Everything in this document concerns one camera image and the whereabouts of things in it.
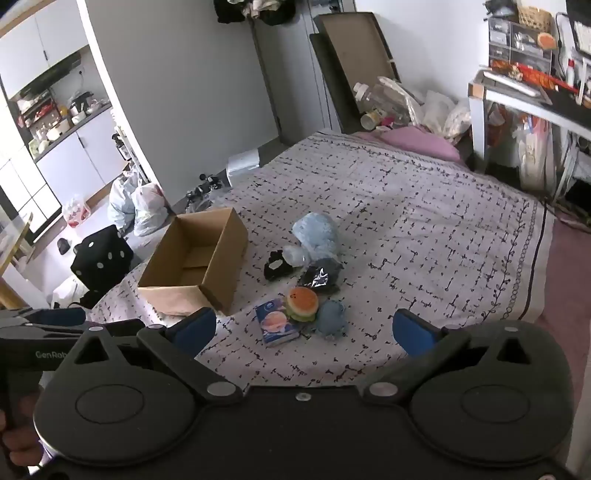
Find colourful snack packet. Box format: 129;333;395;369
255;298;301;348

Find clear plastic bag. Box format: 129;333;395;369
282;246;308;268

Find dark grey foil packet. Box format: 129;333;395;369
297;258;343;295

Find red and white bag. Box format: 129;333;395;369
62;195;92;228

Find person's left hand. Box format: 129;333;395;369
0;392;45;469

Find pink pillow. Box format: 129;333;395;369
382;126;463;162

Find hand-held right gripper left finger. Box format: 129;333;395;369
69;307;244;408

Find small grey-blue plush toy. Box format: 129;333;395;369
316;299;347;339

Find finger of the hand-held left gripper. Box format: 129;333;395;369
0;308;88;329
0;318;147;341

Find clear large water bottle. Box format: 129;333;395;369
353;78;413;126

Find brown folding table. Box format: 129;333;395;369
309;12;403;134

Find pale blue plastic bag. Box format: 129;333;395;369
107;170;140;232

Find hanging dark clothes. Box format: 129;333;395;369
213;0;302;25

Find white plastic bag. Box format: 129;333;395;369
131;183;170;237

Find pile of crumpled plastic bags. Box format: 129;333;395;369
406;89;472;145

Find wicker basket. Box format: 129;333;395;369
516;4;553;33

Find bed with patterned cover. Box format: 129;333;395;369
87;131;556;394

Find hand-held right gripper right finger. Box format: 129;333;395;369
364;308;568;408

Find white drawer shelf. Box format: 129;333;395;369
468;65;591;204

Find brown cardboard box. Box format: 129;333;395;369
137;207;249;317

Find black dice stool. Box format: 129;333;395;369
70;226;135;309

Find black fuzzy scrunchie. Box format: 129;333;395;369
264;250;290;280

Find burger plush toy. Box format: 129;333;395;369
286;287;320;323

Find clear drawer organizer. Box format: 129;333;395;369
486;17;555;77

